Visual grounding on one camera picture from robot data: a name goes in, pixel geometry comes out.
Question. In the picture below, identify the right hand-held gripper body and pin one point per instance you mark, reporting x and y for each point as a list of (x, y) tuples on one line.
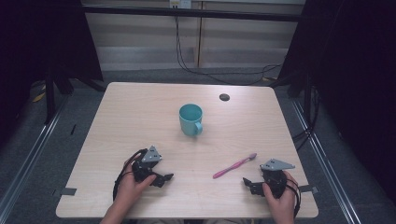
[(274, 179)]

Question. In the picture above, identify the pink toothbrush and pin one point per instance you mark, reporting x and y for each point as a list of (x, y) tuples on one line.
[(233, 166)]

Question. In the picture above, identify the white wall socket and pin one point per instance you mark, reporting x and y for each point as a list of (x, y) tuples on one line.
[(180, 3)]

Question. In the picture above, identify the person's left hand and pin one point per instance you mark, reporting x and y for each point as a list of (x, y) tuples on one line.
[(132, 186)]

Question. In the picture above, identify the yellow scrap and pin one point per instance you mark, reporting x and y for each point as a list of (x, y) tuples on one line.
[(39, 97)]

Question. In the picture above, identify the black curtain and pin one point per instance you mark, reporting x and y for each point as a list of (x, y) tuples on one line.
[(351, 77), (40, 37)]

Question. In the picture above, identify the metal floor rail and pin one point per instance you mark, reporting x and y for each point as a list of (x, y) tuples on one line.
[(327, 168), (29, 158)]

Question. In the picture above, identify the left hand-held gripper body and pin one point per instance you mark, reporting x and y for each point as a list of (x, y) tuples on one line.
[(146, 165)]

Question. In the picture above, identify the person's right hand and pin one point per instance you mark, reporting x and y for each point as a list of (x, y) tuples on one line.
[(281, 202)]

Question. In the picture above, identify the black horizontal bar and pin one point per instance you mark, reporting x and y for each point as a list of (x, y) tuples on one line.
[(193, 13)]

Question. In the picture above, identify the dark round table grommet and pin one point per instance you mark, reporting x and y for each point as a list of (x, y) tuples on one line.
[(224, 97)]

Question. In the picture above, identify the black metal stand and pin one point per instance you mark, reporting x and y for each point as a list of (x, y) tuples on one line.
[(49, 99), (307, 96)]

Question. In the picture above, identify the grey tape strip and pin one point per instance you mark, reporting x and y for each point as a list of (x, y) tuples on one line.
[(68, 191), (308, 188)]

